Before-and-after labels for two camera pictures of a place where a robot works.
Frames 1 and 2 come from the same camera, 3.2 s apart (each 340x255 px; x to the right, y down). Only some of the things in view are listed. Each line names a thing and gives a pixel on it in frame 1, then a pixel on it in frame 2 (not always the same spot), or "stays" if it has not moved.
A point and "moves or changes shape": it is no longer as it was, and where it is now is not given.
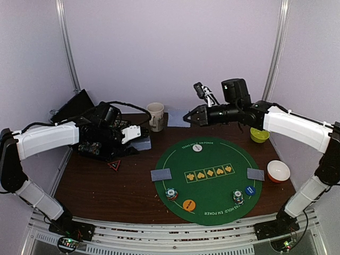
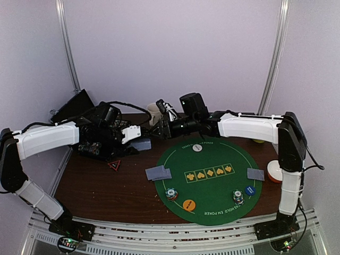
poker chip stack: [171, 193] stays
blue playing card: [175, 118] moves or changes shape
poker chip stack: [238, 197] stays
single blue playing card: [161, 174] stays
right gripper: [203, 116] -> [163, 127]
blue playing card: [255, 173] stays
